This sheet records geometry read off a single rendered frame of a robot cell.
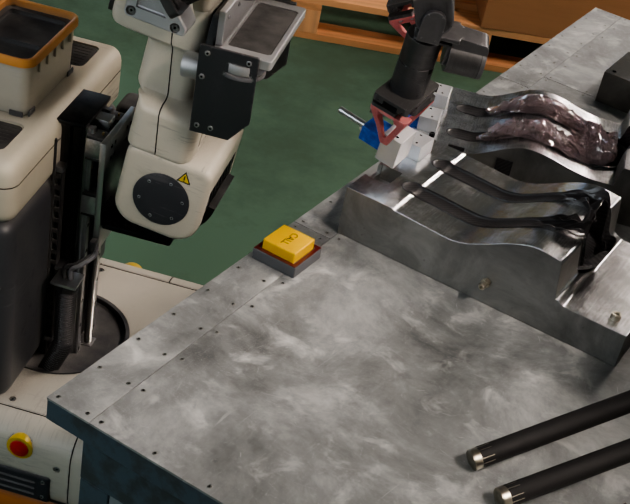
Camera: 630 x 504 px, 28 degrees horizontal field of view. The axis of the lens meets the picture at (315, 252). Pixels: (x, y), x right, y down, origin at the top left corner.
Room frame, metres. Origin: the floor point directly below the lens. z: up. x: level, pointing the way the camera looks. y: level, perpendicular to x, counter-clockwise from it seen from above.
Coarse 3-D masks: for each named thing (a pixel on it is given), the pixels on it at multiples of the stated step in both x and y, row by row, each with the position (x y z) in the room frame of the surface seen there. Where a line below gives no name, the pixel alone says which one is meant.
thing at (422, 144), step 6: (360, 126) 1.96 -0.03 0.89; (420, 132) 1.94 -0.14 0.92; (414, 138) 1.91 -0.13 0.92; (420, 138) 1.92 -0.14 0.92; (426, 138) 1.92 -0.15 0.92; (432, 138) 1.93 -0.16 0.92; (414, 144) 1.89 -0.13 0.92; (420, 144) 1.90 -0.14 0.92; (426, 144) 1.90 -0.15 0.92; (432, 144) 1.93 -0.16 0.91; (414, 150) 1.89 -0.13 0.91; (420, 150) 1.89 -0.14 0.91; (426, 150) 1.91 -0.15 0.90; (408, 156) 1.89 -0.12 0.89; (414, 156) 1.89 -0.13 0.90; (420, 156) 1.89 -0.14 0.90
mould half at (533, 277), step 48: (384, 192) 1.76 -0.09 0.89; (480, 192) 1.83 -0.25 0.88; (528, 192) 1.85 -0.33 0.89; (384, 240) 1.72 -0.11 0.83; (432, 240) 1.68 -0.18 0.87; (480, 240) 1.66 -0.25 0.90; (528, 240) 1.63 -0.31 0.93; (576, 240) 1.66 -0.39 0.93; (624, 240) 1.81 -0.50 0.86; (528, 288) 1.61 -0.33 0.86; (576, 288) 1.64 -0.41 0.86; (624, 288) 1.67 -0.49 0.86; (576, 336) 1.57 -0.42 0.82; (624, 336) 1.54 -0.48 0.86
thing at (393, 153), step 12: (360, 120) 1.84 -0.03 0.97; (372, 120) 1.84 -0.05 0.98; (384, 120) 1.84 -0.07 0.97; (360, 132) 1.82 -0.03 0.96; (372, 132) 1.81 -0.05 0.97; (384, 132) 1.80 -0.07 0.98; (408, 132) 1.81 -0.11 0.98; (372, 144) 1.81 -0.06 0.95; (396, 144) 1.78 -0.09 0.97; (408, 144) 1.81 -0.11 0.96; (384, 156) 1.79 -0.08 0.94; (396, 156) 1.78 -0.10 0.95
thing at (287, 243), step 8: (280, 232) 1.66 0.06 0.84; (288, 232) 1.67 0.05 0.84; (296, 232) 1.67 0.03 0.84; (264, 240) 1.64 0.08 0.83; (272, 240) 1.64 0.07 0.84; (280, 240) 1.64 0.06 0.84; (288, 240) 1.65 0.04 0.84; (296, 240) 1.65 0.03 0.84; (304, 240) 1.66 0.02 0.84; (312, 240) 1.66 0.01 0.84; (264, 248) 1.64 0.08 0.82; (272, 248) 1.63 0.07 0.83; (280, 248) 1.62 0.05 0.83; (288, 248) 1.62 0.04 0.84; (296, 248) 1.63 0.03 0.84; (304, 248) 1.64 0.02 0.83; (312, 248) 1.66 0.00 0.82; (280, 256) 1.62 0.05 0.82; (288, 256) 1.62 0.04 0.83; (296, 256) 1.62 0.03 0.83
